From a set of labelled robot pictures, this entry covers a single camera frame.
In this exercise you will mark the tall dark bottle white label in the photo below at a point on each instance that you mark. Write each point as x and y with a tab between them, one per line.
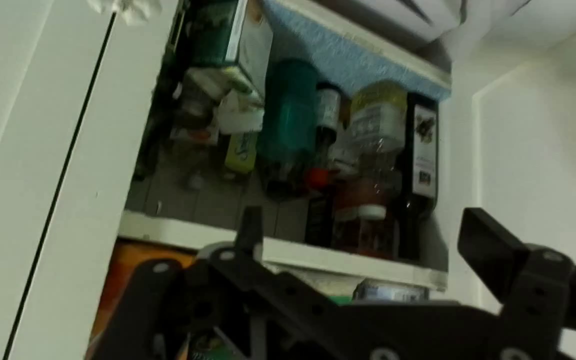
423	160

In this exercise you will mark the white cloth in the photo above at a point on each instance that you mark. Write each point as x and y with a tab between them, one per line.
128	9

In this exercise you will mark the orange packet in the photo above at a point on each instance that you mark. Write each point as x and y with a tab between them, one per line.
128	260

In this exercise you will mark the white and red packet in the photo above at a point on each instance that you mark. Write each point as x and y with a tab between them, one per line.
195	132

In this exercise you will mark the blue shelf liner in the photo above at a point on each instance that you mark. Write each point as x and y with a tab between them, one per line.
348	55

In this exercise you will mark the dark bottle red cap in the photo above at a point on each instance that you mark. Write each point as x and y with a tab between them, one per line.
319	210

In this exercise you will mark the red jar white cap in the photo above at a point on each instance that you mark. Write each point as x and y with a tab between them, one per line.
374	225

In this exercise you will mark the clear bottle yellow cap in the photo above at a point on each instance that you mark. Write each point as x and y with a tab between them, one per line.
378	125

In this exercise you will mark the green and white box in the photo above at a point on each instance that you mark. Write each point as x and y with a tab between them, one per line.
228	35

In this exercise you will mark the small dark bottle white label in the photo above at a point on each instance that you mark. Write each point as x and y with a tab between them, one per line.
328	112

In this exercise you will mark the white cabinet door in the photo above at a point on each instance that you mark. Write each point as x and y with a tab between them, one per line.
3	125
98	150
543	150

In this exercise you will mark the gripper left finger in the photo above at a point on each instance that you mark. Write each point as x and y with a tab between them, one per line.
268	290

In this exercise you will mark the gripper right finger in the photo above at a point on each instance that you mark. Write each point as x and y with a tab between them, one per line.
538	290

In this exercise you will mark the silver can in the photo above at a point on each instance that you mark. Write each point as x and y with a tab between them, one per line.
390	291

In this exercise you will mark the teal plastic container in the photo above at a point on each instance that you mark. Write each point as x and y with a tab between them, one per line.
290	110

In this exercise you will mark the yellow green packet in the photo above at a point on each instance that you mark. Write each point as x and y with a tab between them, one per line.
241	152

